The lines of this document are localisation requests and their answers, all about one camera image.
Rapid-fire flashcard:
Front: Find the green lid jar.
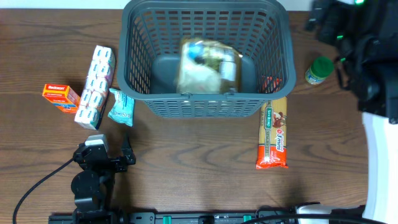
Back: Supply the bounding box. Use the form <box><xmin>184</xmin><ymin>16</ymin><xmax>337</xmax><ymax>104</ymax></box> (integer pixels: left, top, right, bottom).
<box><xmin>305</xmin><ymin>56</ymin><xmax>334</xmax><ymax>85</ymax></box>

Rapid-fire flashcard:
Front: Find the brown gold snack bag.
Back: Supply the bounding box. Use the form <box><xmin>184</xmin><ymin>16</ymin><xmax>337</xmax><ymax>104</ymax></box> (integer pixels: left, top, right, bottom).
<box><xmin>175</xmin><ymin>37</ymin><xmax>243</xmax><ymax>95</ymax></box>

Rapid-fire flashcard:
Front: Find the grey plastic basket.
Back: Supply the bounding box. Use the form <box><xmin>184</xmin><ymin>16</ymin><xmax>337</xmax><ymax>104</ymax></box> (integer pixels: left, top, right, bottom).
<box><xmin>117</xmin><ymin>0</ymin><xmax>296</xmax><ymax>118</ymax></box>

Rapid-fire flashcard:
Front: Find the San Remo spaghetti packet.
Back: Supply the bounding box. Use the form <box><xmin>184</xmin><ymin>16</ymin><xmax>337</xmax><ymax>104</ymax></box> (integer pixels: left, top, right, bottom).
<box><xmin>256</xmin><ymin>96</ymin><xmax>288</xmax><ymax>169</ymax></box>

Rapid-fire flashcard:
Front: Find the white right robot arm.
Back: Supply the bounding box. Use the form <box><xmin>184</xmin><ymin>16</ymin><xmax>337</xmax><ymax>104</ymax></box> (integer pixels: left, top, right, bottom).
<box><xmin>295</xmin><ymin>0</ymin><xmax>397</xmax><ymax>223</ymax></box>

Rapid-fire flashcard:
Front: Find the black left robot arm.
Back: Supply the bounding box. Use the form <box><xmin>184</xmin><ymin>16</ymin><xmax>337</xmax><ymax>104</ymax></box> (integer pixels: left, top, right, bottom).
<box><xmin>71</xmin><ymin>134</ymin><xmax>136</xmax><ymax>224</ymax></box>

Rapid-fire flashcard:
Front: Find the green wet wipes packet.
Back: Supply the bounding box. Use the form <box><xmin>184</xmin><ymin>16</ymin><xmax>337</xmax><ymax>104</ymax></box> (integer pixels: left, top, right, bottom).
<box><xmin>108</xmin><ymin>88</ymin><xmax>135</xmax><ymax>127</ymax></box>

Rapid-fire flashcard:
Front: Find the Kleenex tissue multipack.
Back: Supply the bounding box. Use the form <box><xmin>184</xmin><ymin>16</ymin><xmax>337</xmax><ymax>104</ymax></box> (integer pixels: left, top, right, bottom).
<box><xmin>75</xmin><ymin>45</ymin><xmax>116</xmax><ymax>129</ymax></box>

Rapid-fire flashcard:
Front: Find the orange Redoxon box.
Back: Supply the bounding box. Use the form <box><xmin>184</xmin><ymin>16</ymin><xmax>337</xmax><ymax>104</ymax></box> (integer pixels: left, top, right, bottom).
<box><xmin>42</xmin><ymin>83</ymin><xmax>80</xmax><ymax>114</ymax></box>

